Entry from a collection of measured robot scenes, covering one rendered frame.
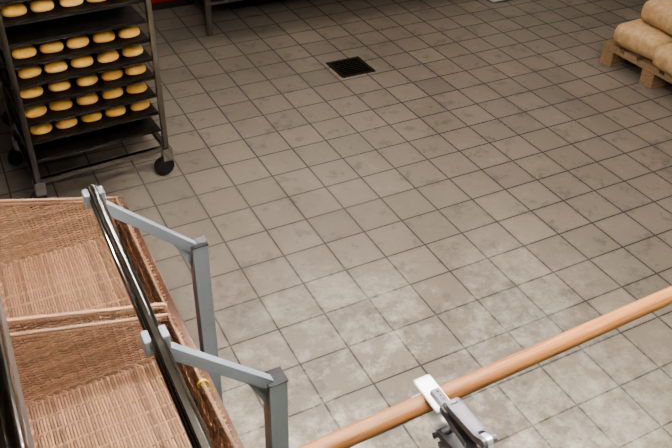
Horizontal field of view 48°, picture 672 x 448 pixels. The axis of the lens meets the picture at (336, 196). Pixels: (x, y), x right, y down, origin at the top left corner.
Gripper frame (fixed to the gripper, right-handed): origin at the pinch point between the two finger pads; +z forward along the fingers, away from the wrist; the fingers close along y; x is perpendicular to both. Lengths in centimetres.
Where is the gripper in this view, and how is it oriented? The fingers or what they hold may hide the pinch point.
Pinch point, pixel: (431, 401)
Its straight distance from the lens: 124.1
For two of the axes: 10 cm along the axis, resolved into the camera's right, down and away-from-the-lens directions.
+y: -0.2, 8.2, 5.7
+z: -4.6, -5.1, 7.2
